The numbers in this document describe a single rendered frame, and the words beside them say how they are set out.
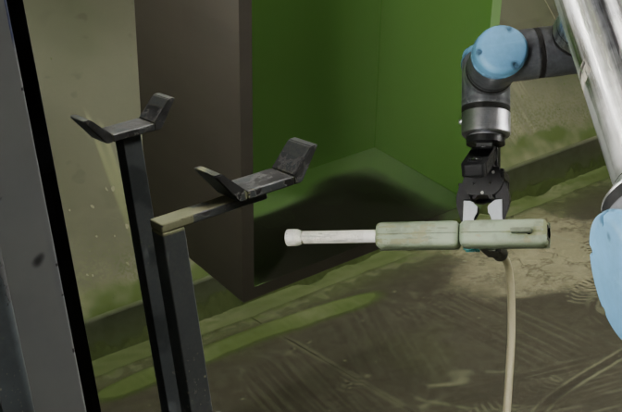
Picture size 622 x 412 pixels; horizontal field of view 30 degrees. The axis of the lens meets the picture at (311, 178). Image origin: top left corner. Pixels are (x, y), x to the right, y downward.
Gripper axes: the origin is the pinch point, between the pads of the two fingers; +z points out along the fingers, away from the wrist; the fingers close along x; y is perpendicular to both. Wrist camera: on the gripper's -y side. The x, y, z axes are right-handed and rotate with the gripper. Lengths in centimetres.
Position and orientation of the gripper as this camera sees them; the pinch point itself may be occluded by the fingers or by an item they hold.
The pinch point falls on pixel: (482, 243)
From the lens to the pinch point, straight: 210.6
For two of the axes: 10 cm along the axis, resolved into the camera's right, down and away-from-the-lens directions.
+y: 3.3, 2.2, 9.2
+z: -0.4, 9.8, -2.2
